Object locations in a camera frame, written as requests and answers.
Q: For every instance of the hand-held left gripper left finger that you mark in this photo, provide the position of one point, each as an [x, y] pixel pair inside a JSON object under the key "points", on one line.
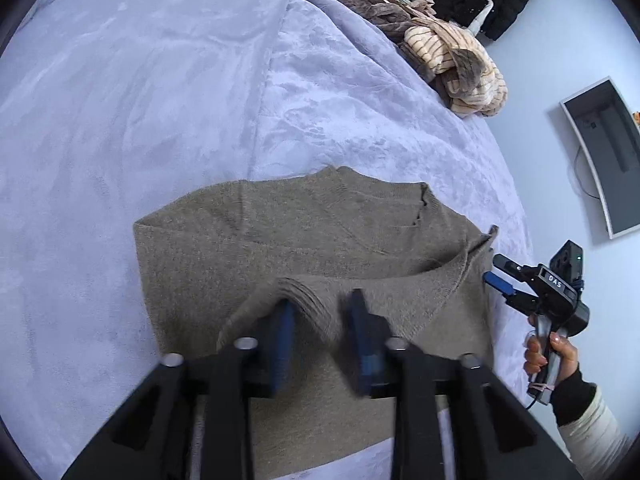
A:
{"points": [[281, 345]]}

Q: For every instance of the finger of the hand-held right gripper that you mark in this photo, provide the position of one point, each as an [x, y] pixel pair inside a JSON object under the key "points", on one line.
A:
{"points": [[500, 282], [515, 266]]}

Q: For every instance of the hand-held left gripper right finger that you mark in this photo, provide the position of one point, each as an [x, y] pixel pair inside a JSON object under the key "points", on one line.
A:
{"points": [[364, 342]]}

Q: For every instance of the olive brown knit sweater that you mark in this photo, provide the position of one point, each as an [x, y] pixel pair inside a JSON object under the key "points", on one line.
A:
{"points": [[325, 240]]}

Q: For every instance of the person's right forearm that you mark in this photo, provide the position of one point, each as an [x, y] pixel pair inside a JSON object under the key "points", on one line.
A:
{"points": [[585, 415]]}

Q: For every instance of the person's right hand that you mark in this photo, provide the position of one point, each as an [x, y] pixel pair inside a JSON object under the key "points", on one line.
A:
{"points": [[562, 355]]}

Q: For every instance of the curved computer monitor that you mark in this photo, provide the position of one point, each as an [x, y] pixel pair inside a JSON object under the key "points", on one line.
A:
{"points": [[607, 155]]}

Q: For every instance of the beige striped fleece garment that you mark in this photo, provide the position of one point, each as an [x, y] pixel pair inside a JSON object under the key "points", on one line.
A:
{"points": [[450, 60]]}

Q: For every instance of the lavender fleece blanket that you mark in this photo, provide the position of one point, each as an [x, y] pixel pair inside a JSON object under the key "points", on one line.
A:
{"points": [[150, 110]]}

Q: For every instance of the brown fuzzy garment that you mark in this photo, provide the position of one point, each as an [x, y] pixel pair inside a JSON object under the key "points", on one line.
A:
{"points": [[360, 0]]}

